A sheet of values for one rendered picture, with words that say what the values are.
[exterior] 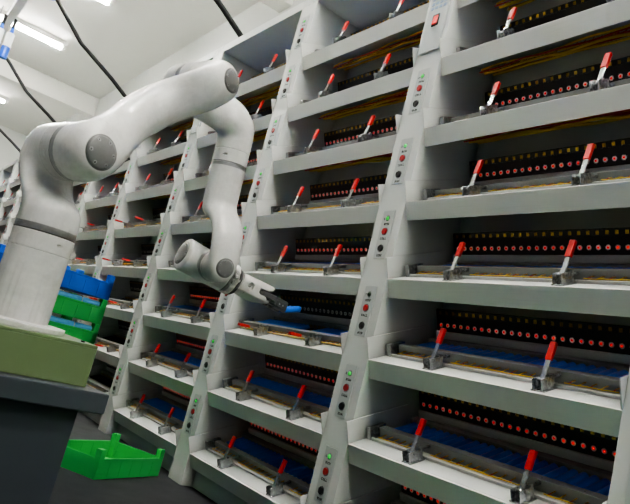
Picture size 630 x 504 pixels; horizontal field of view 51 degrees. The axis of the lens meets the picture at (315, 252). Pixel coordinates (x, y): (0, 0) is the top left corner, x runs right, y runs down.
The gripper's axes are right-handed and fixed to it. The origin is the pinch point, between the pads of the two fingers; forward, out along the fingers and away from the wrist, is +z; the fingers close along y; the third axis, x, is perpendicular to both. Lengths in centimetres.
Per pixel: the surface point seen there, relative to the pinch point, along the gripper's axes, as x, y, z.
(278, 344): 9.4, 1.5, 6.0
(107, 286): 9, 57, -27
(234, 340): 10.6, 26.9, 7.0
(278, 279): -9.0, 10.8, 3.6
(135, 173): -61, 173, -2
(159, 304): 2, 103, 11
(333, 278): -9.8, -16.0, 2.9
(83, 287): 13, 55, -34
